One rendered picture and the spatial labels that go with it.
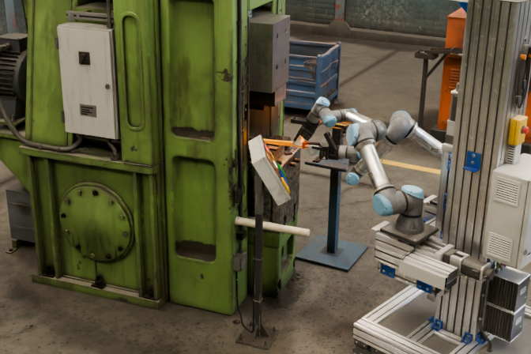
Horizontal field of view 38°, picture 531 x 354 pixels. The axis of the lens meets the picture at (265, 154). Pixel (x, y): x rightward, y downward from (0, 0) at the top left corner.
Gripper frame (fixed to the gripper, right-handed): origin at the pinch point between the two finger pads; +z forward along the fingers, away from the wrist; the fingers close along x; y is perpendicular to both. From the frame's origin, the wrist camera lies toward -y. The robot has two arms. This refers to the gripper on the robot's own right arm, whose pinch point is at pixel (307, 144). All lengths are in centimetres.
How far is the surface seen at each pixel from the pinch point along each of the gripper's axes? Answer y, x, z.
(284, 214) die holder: 44.7, -8.6, 12.1
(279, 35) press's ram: -67, -7, 16
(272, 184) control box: -3, -72, -3
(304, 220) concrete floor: 102, 101, 33
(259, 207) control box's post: 17, -60, 9
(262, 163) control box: -15, -74, 1
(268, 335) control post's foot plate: 99, -59, 5
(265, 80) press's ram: -42.1, -17.3, 20.0
